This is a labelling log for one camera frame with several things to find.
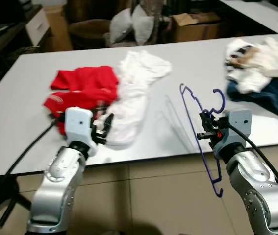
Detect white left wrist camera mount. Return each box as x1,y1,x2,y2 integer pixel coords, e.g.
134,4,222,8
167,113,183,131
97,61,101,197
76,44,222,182
64,107,98,157

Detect white shirt plaid trim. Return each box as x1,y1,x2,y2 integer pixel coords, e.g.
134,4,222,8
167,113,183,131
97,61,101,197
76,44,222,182
226,37,278,94

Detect red shirt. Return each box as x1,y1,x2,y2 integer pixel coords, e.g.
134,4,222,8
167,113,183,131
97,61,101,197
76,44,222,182
43,65,120,120

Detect blue denim jeans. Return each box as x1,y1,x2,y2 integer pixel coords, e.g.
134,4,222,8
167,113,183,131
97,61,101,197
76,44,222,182
226,77,278,123

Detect purple plastic hanger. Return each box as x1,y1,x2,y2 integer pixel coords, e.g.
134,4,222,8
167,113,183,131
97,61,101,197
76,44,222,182
179,84,226,197

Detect white desk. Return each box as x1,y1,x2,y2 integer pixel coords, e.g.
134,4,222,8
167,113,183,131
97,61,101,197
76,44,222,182
220,0,278,34

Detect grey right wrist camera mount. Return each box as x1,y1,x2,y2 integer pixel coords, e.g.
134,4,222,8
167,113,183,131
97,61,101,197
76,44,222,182
212,109,253,160

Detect plain white shirt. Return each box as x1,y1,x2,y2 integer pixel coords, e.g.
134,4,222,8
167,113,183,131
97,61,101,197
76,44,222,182
96,50,173,146

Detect white board panel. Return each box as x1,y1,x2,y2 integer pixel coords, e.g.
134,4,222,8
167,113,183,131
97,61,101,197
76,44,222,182
26,7,50,47

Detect grey cushion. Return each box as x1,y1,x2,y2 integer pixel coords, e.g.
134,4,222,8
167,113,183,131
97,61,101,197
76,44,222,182
109,7,135,44
131,4,155,32

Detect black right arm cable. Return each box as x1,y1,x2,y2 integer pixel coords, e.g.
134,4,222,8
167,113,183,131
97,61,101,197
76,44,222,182
226,122,278,204

